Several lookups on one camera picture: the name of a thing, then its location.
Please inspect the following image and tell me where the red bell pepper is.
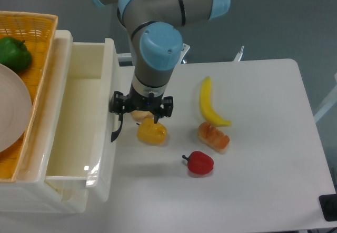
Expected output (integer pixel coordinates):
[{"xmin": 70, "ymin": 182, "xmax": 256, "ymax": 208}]
[{"xmin": 182, "ymin": 151, "xmax": 214, "ymax": 175}]

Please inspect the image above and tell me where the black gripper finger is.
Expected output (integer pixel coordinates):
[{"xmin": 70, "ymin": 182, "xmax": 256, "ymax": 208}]
[
  {"xmin": 153, "ymin": 96, "xmax": 173, "ymax": 124},
  {"xmin": 109, "ymin": 91, "xmax": 126, "ymax": 122}
]

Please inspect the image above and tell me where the round bread roll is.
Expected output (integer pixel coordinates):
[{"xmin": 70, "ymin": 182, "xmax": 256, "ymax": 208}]
[{"xmin": 131, "ymin": 110, "xmax": 154, "ymax": 122}]

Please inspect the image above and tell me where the beige plate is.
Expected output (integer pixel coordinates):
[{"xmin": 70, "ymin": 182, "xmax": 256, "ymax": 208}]
[{"xmin": 1, "ymin": 65, "xmax": 32, "ymax": 151}]

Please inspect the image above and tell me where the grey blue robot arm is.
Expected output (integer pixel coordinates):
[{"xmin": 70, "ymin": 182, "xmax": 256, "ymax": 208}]
[{"xmin": 93, "ymin": 0, "xmax": 231, "ymax": 120}]

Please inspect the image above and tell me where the yellow banana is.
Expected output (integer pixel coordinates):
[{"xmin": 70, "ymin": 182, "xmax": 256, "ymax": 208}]
[{"xmin": 199, "ymin": 76, "xmax": 232, "ymax": 127}]

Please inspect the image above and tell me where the orange woven basket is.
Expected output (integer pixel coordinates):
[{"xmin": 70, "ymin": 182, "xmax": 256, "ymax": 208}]
[{"xmin": 1, "ymin": 11, "xmax": 58, "ymax": 183}]

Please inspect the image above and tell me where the white drawer cabinet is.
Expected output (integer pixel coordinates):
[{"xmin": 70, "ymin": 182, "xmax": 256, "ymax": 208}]
[{"xmin": 1, "ymin": 30, "xmax": 73, "ymax": 213}]

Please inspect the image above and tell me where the yellow bell pepper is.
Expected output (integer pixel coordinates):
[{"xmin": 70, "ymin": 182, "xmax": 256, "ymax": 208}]
[{"xmin": 137, "ymin": 118, "xmax": 167, "ymax": 145}]

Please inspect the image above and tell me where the black device at edge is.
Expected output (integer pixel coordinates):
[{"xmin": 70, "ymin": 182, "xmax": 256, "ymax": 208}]
[{"xmin": 319, "ymin": 194, "xmax": 337, "ymax": 221}]

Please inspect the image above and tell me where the green bell pepper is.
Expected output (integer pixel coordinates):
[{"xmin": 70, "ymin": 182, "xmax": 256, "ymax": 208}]
[{"xmin": 1, "ymin": 37, "xmax": 32, "ymax": 73}]

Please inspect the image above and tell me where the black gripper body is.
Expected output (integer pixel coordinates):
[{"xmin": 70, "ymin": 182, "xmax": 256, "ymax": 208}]
[{"xmin": 113, "ymin": 84, "xmax": 174, "ymax": 117}]

